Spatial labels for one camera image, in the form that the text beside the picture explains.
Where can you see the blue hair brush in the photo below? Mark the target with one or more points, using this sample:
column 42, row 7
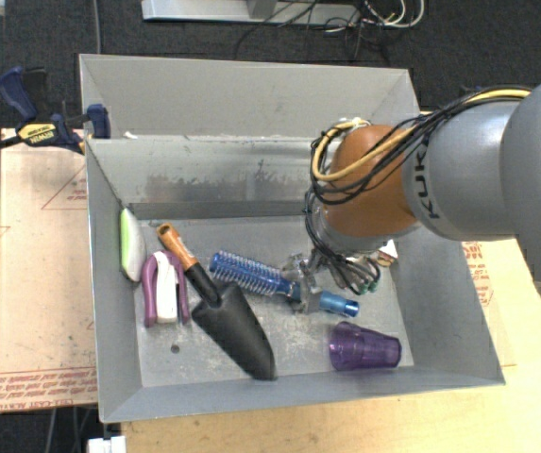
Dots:
column 251, row 274

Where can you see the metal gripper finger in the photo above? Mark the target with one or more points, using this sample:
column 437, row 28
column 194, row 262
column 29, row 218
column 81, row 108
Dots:
column 294, row 266
column 312, row 300

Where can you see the grey metal bin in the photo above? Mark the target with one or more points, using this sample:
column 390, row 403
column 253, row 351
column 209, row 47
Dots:
column 232, row 177

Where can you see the white and green oval object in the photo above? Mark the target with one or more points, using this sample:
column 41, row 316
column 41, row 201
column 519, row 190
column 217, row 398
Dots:
column 130, row 248

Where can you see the purple and white stapler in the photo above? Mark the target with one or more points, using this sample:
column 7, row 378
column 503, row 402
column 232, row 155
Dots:
column 163, row 295

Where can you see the brown cardboard board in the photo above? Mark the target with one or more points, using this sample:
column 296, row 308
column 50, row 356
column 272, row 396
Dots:
column 38, row 262

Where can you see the purple plastic cup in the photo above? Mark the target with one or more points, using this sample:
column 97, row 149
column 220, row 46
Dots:
column 364, row 347

